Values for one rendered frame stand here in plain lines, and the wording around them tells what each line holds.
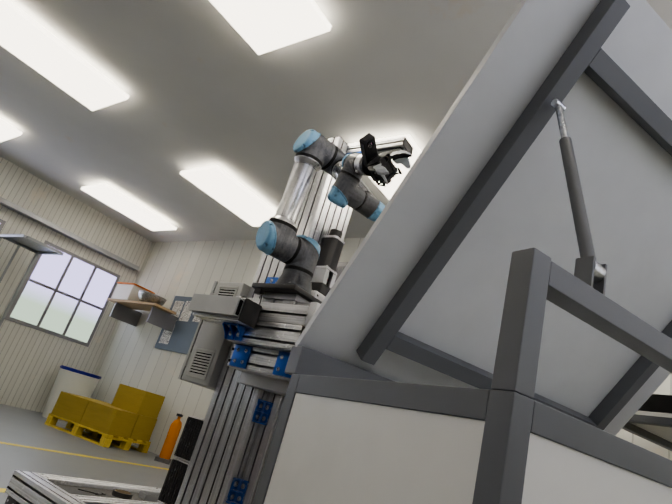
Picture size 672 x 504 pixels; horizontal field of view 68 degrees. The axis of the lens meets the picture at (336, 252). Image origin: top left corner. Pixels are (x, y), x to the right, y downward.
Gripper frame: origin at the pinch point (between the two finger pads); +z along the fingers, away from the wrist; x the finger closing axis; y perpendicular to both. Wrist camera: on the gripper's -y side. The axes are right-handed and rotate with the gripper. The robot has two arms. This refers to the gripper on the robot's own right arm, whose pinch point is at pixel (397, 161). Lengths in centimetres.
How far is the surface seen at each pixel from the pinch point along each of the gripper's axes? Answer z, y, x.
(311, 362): 29, 16, 55
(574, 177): 62, 1, 0
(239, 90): -275, -30, -37
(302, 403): 39, 16, 62
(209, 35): -241, -71, -32
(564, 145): 57, -2, -5
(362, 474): 65, 15, 60
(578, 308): 77, 9, 20
